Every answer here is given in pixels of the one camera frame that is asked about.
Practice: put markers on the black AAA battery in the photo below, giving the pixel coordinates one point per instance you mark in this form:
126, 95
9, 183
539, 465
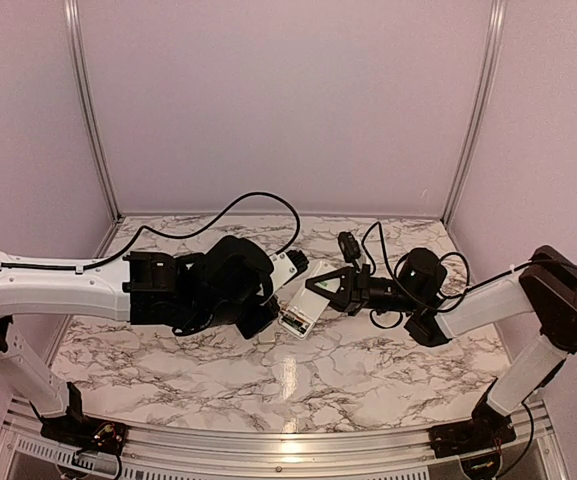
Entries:
303, 330

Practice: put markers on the aluminium left corner post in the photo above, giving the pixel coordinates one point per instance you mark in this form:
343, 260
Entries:
84, 90

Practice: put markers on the white remote control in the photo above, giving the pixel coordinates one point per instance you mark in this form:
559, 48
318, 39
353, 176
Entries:
307, 305

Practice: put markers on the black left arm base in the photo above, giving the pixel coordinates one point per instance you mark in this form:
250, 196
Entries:
77, 429

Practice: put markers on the aluminium right corner post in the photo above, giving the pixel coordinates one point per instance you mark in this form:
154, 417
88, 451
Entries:
484, 88

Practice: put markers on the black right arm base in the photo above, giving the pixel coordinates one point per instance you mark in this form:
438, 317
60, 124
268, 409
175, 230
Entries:
485, 429

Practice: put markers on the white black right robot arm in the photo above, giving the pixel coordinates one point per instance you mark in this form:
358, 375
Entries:
546, 286

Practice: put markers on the white battery cover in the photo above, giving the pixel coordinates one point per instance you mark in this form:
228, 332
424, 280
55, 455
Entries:
267, 338

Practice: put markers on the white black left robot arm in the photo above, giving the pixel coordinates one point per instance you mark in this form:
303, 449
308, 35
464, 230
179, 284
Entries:
234, 283

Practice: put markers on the aluminium corner post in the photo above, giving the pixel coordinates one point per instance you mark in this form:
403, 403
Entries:
484, 88
84, 90

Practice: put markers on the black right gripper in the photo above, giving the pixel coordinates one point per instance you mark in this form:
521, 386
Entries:
354, 288

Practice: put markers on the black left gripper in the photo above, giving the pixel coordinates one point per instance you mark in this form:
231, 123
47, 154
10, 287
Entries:
252, 326

